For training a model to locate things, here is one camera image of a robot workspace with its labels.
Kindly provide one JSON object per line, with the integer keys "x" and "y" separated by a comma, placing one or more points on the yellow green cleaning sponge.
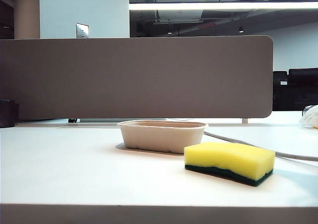
{"x": 228, "y": 159}

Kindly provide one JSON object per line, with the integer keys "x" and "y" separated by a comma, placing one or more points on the beige paper lunch box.
{"x": 159, "y": 139}

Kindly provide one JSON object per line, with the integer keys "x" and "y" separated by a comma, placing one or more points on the grey desk divider panel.
{"x": 139, "y": 77}

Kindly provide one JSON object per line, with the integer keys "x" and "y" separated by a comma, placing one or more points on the white divider support foot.
{"x": 245, "y": 120}

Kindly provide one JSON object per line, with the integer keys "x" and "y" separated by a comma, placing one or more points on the black divider clamp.
{"x": 72, "y": 120}

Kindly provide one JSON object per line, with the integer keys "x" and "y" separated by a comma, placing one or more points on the long ceiling light strip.
{"x": 223, "y": 5}

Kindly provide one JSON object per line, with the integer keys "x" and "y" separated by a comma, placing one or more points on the white crumpled plastic bag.
{"x": 310, "y": 117}

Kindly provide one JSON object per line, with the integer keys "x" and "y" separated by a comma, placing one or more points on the black cylindrical container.
{"x": 7, "y": 113}

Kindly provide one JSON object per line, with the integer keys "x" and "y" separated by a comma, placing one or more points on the beige round pillar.
{"x": 26, "y": 11}

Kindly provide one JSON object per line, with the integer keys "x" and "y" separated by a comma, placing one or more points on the metal wall plate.
{"x": 82, "y": 30}

